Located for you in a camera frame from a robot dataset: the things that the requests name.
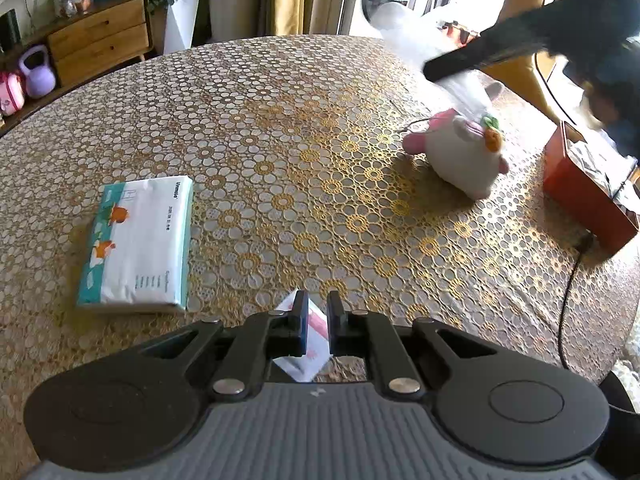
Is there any white fluffy roll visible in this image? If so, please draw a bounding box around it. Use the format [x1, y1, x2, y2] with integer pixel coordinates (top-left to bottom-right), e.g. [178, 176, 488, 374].
[370, 2, 491, 122]

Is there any yellow chair back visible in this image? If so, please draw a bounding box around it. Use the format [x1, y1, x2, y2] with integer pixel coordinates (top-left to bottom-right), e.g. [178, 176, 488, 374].
[482, 0, 570, 124]

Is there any red storage box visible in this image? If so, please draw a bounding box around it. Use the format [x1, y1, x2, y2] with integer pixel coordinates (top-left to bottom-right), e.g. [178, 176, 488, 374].
[542, 122, 639, 256]

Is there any white bunny plush toy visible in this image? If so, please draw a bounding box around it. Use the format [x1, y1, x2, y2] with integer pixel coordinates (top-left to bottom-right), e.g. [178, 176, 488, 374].
[402, 81, 509, 200]

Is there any tissue pack with duck print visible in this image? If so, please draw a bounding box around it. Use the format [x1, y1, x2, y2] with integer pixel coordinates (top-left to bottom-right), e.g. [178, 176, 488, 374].
[76, 176, 193, 313]

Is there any woven lace tablecloth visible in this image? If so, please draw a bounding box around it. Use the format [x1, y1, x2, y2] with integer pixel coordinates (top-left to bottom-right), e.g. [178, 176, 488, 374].
[1, 36, 639, 479]

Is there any white tall planter pot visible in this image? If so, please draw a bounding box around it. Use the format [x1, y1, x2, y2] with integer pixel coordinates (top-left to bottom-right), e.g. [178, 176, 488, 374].
[163, 0, 200, 54]

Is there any wooden drawer cabinet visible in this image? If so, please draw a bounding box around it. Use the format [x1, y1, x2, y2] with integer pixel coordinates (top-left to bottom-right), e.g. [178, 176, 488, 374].
[1, 0, 153, 134]

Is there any purple kettlebell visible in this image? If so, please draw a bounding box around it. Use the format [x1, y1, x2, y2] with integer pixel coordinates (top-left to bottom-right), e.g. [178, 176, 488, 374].
[18, 44, 56, 99]

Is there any pink toy backpack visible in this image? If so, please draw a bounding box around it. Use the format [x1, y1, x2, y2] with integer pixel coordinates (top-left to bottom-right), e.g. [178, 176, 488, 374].
[0, 72, 25, 117]

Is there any black cylinder speaker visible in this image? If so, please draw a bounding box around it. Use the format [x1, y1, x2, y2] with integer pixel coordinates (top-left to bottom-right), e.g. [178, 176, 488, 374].
[0, 9, 21, 53]

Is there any black cable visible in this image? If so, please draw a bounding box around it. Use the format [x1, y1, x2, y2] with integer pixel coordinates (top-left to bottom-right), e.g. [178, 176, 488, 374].
[531, 49, 640, 371]

